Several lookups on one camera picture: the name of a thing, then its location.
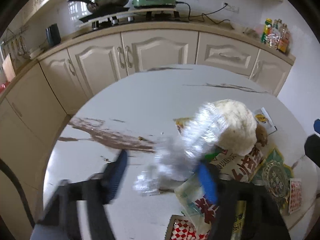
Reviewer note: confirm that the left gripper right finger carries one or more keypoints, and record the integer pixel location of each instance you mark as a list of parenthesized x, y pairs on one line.
[(225, 194)]

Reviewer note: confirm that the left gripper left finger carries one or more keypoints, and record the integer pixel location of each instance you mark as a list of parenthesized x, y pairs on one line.
[(100, 191)]

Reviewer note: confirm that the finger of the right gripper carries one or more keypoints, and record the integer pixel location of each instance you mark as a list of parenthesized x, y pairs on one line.
[(312, 144)]

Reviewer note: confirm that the yellow white seasoning packet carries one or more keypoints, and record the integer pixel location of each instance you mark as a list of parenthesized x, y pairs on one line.
[(262, 117)]

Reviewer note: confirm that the cream kitchen base cabinets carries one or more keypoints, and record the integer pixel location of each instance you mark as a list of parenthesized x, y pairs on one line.
[(187, 64)]

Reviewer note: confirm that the green yellow snack wrapper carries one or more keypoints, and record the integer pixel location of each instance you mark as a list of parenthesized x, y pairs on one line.
[(275, 175)]

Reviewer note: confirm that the red checkered glove packet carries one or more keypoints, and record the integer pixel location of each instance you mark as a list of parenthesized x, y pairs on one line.
[(295, 198)]

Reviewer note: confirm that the red white small wrapper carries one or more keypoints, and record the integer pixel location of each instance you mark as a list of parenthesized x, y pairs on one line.
[(180, 228)]

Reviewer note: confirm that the condiment bottles group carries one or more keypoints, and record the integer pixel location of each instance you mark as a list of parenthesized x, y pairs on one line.
[(276, 35)]

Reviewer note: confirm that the wooden cutting board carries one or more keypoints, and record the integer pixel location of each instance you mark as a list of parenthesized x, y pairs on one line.
[(8, 69)]

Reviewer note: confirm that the black kettle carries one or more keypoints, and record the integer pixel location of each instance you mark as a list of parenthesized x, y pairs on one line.
[(53, 35)]

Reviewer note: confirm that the black gas stove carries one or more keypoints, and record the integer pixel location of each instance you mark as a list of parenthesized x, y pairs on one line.
[(130, 16)]

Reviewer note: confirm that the black frying pan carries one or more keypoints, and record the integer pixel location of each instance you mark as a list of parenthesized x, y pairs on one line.
[(95, 5)]

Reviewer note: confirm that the cream upper cabinet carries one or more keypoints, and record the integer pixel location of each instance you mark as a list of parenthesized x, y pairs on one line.
[(31, 8)]

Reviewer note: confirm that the wall utensil rack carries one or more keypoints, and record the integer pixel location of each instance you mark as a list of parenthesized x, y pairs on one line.
[(13, 43)]

